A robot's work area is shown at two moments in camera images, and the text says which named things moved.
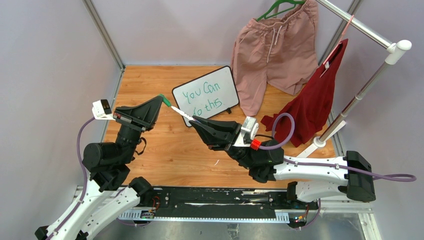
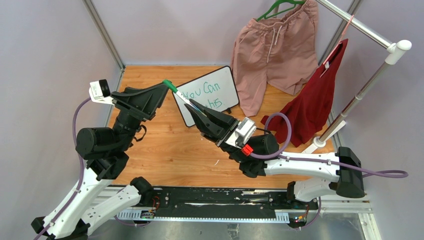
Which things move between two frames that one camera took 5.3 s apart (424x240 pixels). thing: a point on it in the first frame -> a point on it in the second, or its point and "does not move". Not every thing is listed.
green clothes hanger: [265, 16] does not move
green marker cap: [165, 100] -> [170, 85]
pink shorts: [282, 51] does not move
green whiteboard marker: [183, 113] -> [184, 99]
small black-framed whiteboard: [206, 95] does not move
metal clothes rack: [395, 50] does not move
